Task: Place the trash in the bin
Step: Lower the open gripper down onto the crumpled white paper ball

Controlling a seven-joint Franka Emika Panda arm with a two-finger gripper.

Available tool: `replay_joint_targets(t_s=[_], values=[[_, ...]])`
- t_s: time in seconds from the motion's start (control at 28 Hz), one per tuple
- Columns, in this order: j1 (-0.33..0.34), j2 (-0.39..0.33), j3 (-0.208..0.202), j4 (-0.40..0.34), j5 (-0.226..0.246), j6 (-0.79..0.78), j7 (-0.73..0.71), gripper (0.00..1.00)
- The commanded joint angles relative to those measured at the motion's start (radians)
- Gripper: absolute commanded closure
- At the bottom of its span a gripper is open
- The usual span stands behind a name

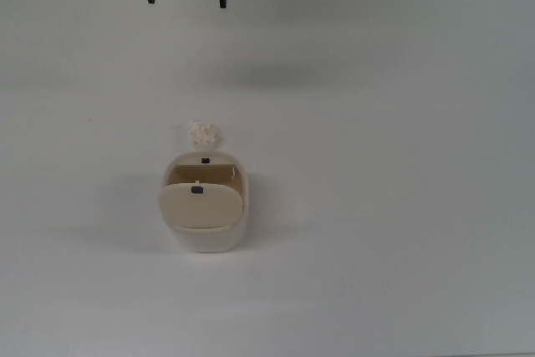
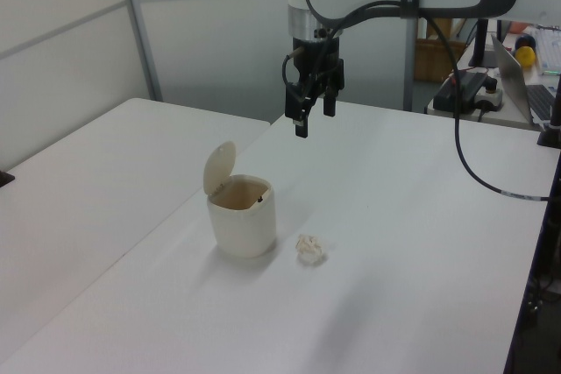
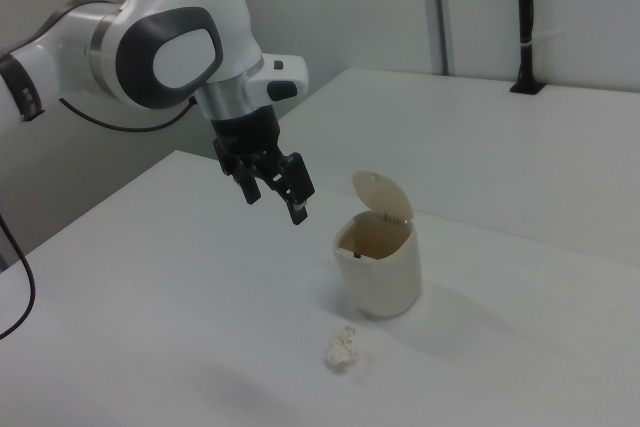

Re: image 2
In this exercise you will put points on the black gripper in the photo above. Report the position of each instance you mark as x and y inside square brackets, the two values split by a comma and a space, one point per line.
[317, 52]

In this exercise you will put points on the white paper trash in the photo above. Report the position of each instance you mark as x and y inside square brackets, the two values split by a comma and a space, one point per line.
[311, 249]

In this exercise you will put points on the small white lidded bin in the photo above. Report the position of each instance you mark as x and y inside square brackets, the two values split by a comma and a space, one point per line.
[243, 227]

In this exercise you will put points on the brown cardboard box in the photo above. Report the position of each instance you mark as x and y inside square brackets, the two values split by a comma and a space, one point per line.
[434, 61]

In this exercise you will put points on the black power box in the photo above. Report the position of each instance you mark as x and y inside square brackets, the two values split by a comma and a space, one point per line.
[460, 91]

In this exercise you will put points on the grey emergency stop button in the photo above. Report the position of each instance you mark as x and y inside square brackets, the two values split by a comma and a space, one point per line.
[491, 96]

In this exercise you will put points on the black monitor stand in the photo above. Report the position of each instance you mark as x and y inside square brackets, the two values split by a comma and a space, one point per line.
[482, 45]

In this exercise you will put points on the grey desk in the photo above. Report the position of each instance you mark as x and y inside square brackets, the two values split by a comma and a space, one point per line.
[504, 117]

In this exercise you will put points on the silver laptop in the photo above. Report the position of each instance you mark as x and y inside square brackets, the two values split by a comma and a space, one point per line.
[510, 72]

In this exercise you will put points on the yellow round object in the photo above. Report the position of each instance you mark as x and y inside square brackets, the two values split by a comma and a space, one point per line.
[525, 58]

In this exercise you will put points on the black clamped pole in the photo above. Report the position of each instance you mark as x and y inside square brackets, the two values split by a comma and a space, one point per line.
[553, 131]

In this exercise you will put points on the white keyboard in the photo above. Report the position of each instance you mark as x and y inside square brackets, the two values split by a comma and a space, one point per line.
[550, 50]

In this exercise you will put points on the grey metal partition post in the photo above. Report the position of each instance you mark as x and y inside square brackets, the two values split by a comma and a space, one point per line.
[140, 28]

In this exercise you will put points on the black metal frame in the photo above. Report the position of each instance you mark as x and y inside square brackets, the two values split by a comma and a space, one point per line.
[545, 282]

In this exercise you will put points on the small black bracket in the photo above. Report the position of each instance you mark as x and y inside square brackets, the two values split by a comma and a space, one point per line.
[5, 178]

